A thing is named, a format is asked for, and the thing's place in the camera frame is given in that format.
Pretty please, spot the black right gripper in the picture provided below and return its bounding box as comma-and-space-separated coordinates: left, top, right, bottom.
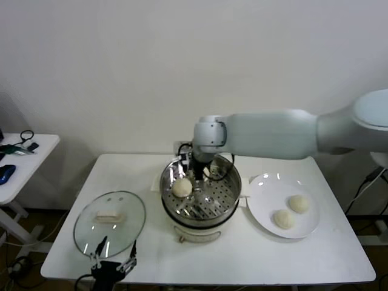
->
190, 158, 205, 197

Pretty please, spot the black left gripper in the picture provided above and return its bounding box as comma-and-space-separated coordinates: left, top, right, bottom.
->
89, 236, 138, 291

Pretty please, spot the round glass pot lid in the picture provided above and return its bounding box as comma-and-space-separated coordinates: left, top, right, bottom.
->
73, 190, 147, 259

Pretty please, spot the perforated steel steamer basket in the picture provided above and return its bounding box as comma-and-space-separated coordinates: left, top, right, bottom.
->
159, 153, 243, 228

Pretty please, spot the white floor power strip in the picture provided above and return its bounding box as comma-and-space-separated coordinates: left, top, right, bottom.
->
8, 260, 28, 275

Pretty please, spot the white round plate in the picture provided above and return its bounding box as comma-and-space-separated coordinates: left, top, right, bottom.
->
246, 173, 321, 240

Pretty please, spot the white side table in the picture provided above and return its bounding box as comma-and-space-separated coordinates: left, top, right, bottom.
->
0, 134, 61, 252

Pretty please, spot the blue computer mouse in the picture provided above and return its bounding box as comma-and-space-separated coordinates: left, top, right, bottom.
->
0, 165, 16, 186

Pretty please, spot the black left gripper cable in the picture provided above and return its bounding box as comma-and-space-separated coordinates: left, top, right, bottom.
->
75, 273, 93, 291

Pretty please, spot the green handled tool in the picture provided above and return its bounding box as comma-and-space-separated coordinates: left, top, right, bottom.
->
0, 144, 36, 156

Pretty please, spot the black power adapter cable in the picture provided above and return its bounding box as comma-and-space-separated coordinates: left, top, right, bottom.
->
345, 168, 388, 215

